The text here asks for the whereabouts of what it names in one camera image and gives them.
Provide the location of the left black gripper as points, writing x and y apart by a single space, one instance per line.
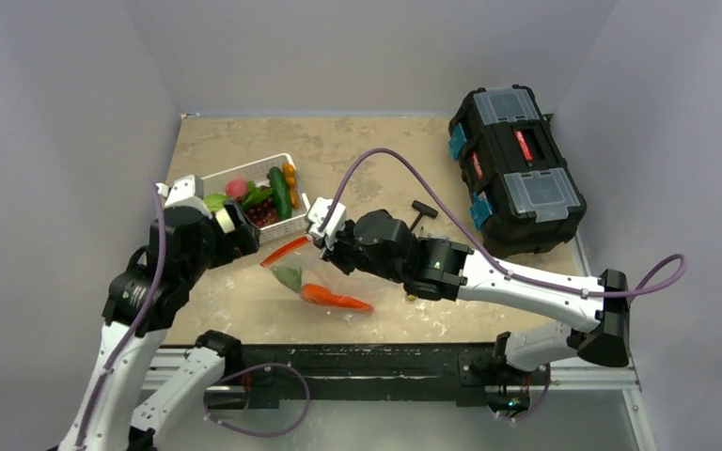
243 241

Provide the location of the white radish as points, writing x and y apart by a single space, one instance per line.
227 220

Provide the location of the green cucumber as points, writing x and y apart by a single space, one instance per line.
281 193

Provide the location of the orange carrot with leaves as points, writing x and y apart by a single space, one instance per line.
292 279

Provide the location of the clear zip bag orange zipper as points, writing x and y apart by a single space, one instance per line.
387 298

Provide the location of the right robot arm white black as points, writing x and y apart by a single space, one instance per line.
594 329

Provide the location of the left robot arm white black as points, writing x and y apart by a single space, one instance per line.
142 303

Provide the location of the green cabbage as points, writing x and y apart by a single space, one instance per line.
215 202

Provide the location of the red grape bunch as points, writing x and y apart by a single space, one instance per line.
259 206

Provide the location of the black rubber mallet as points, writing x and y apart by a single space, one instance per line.
423 210

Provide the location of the pink peach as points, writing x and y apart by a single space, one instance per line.
236 188

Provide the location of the white perforated plastic basket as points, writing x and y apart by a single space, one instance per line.
256 175

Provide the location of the black toolbox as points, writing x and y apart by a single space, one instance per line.
523 197

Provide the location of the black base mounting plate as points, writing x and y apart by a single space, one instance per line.
468 375

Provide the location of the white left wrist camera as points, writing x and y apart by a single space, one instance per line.
187 192

